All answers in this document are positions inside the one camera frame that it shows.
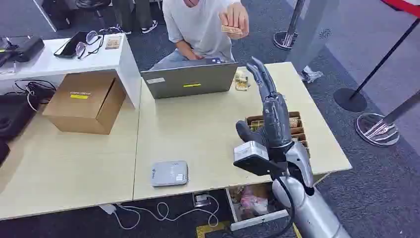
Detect pale pillar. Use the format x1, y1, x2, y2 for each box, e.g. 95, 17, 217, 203
285, 0, 344, 74

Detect chrome stanchion with striped base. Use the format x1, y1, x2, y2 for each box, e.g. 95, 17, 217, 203
354, 90, 420, 147

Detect tangled black and white cables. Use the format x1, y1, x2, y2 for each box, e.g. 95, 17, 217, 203
12, 78, 57, 113

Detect black stanchion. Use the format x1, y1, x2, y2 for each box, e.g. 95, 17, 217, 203
333, 18, 420, 113

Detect chrome stanchion with round base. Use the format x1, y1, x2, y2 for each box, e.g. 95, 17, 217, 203
273, 0, 307, 52

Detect clear glasses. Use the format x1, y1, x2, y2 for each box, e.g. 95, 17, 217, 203
75, 30, 105, 60

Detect wooden card box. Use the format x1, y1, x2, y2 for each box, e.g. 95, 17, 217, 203
245, 111, 311, 159

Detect person in background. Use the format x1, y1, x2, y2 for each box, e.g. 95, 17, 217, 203
110, 0, 159, 36

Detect white floor cable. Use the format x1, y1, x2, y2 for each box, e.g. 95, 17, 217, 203
112, 193, 220, 231

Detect black bag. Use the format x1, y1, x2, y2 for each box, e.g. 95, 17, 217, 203
0, 93, 41, 139
0, 139, 11, 166

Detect crumpled clear plastic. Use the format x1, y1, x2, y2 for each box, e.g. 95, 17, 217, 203
298, 65, 324, 84

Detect black case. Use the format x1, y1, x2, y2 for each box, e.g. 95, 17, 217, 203
41, 0, 75, 32

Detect black stool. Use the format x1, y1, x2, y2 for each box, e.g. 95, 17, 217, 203
75, 0, 112, 21

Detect pink plastic bag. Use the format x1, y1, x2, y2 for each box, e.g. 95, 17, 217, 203
240, 187, 270, 216

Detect person's left hand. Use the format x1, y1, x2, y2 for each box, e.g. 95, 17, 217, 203
218, 2, 250, 40

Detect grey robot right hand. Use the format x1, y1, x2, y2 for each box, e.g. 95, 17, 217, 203
235, 56, 294, 151

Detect single printed card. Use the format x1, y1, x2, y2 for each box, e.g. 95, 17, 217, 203
105, 36, 122, 51

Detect grey card reader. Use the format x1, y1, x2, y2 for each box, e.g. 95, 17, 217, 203
150, 160, 189, 188

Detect white open drawer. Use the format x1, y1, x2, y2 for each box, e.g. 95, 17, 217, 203
225, 182, 290, 232

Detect small stack of cards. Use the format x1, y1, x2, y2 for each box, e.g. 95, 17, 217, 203
221, 25, 244, 37

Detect grey laptop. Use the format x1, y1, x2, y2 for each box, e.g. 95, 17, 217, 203
141, 59, 240, 100

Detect black device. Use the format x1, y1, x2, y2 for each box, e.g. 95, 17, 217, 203
0, 35, 46, 63

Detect pile of cards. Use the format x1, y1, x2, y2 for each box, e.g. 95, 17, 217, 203
233, 70, 251, 92

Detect red barrier belt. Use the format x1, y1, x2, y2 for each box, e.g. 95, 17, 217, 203
380, 0, 420, 18

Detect yellow floor tape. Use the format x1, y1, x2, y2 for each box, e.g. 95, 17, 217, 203
196, 221, 231, 238

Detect floor socket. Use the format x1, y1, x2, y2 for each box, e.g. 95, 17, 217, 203
192, 192, 211, 208

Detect white power adapter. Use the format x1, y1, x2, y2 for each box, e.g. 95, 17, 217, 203
99, 203, 117, 216

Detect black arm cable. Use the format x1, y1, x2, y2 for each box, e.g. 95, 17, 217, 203
265, 176, 296, 238

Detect black phone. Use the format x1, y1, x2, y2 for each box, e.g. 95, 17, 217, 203
53, 31, 89, 59

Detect white side shelf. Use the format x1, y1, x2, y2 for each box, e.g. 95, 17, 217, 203
0, 33, 143, 110

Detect brown cardboard box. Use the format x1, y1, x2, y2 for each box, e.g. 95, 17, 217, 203
43, 71, 127, 136

